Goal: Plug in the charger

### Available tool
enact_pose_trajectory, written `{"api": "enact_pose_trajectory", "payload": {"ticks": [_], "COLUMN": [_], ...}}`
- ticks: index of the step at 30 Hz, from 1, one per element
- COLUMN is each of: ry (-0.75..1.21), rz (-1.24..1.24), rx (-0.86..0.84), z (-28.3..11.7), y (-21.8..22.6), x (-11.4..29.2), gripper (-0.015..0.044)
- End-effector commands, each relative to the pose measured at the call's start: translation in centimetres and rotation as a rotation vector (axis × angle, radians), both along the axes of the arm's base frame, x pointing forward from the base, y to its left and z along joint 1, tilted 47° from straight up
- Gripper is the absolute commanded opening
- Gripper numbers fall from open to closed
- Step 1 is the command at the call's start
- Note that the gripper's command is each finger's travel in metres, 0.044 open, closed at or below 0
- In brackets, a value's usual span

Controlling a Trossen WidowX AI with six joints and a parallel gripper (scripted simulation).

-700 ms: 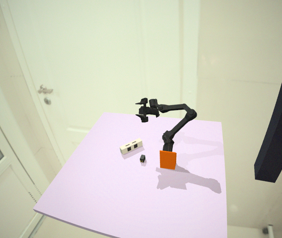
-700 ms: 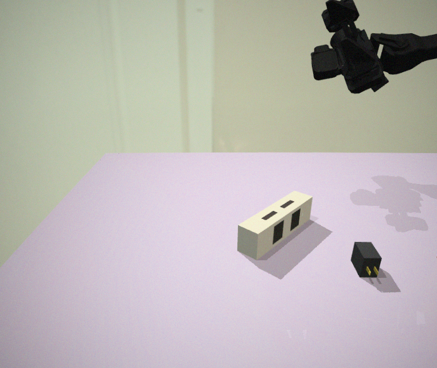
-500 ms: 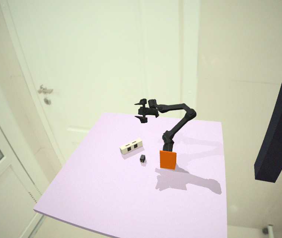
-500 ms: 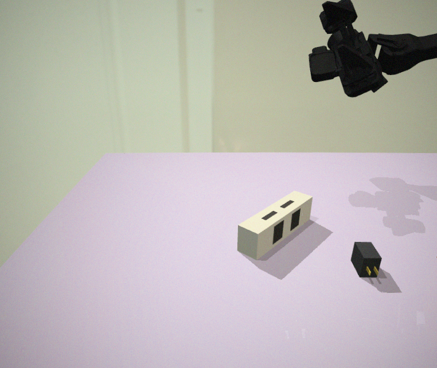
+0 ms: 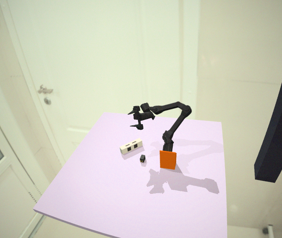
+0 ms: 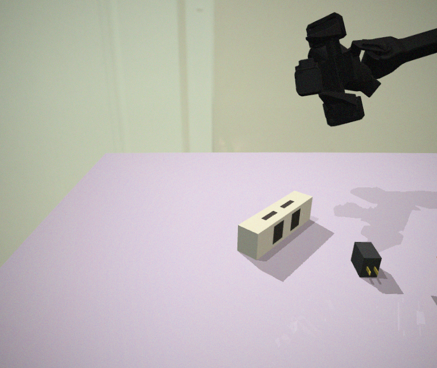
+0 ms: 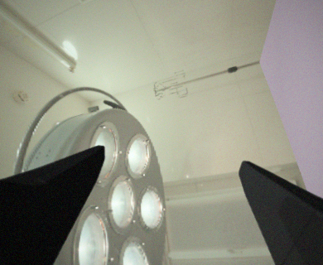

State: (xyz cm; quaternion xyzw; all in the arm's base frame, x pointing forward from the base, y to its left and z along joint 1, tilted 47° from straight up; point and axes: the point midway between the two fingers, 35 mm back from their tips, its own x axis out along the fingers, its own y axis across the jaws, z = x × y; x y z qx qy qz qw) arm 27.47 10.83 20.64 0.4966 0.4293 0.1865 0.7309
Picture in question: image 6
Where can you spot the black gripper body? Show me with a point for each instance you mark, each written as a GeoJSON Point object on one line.
{"type": "Point", "coordinates": [340, 72]}

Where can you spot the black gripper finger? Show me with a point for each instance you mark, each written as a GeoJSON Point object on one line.
{"type": "Point", "coordinates": [336, 104]}
{"type": "Point", "coordinates": [323, 32]}

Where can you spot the black two-prong charger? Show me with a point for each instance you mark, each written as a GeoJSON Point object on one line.
{"type": "Point", "coordinates": [366, 259]}

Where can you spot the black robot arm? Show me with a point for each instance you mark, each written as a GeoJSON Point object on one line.
{"type": "Point", "coordinates": [382, 56]}

